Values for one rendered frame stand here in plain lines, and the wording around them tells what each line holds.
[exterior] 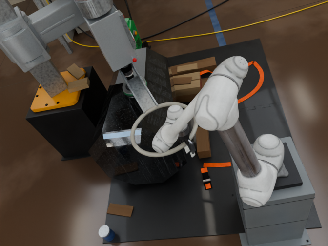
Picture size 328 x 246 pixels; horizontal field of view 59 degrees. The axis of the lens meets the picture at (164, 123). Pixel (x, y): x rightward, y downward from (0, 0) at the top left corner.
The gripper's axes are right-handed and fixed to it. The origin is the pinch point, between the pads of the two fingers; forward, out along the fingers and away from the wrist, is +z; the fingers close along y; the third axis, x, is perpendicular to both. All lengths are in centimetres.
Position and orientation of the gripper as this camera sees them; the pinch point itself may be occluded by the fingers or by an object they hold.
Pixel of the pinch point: (189, 151)
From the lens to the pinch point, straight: 194.0
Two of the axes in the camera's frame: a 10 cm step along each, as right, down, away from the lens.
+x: -7.3, 6.2, -2.8
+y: -6.2, -4.4, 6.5
